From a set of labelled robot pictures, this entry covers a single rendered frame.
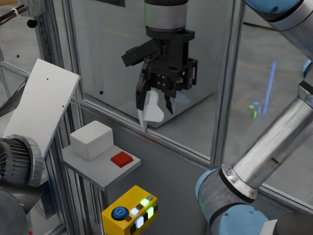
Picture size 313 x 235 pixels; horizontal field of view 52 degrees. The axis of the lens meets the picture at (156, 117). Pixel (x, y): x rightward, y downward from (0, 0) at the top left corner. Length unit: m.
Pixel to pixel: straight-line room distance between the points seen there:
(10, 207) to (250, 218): 0.56
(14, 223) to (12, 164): 0.84
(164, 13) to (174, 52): 0.07
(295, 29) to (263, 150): 0.38
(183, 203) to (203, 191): 0.71
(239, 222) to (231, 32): 0.57
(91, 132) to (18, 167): 0.49
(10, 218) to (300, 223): 0.29
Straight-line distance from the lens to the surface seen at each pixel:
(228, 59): 1.07
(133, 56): 0.64
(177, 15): 0.55
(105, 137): 1.56
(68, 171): 1.96
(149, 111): 0.62
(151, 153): 1.52
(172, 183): 1.54
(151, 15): 0.55
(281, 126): 0.80
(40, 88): 1.31
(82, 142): 1.51
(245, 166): 0.82
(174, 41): 0.56
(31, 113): 1.31
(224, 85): 1.12
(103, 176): 1.47
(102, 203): 1.76
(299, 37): 0.52
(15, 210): 0.36
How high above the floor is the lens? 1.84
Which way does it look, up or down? 32 degrees down
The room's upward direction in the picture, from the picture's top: straight up
